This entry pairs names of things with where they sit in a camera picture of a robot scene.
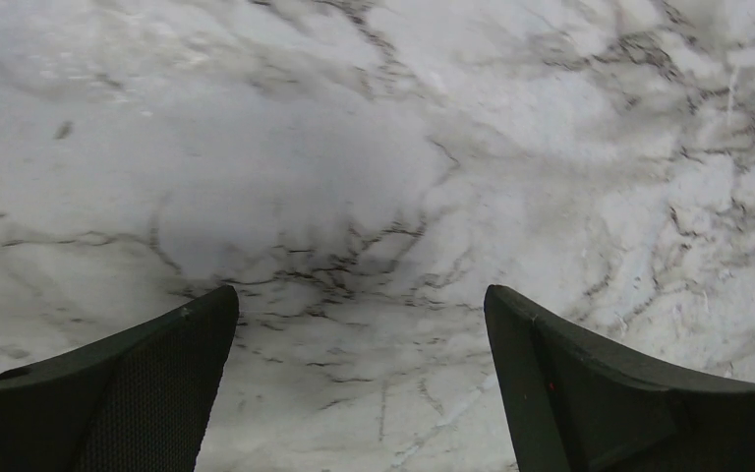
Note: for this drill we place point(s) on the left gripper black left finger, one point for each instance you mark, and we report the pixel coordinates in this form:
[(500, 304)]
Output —
[(138, 400)]

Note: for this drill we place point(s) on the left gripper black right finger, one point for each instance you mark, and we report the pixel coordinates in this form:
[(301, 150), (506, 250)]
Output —
[(577, 401)]

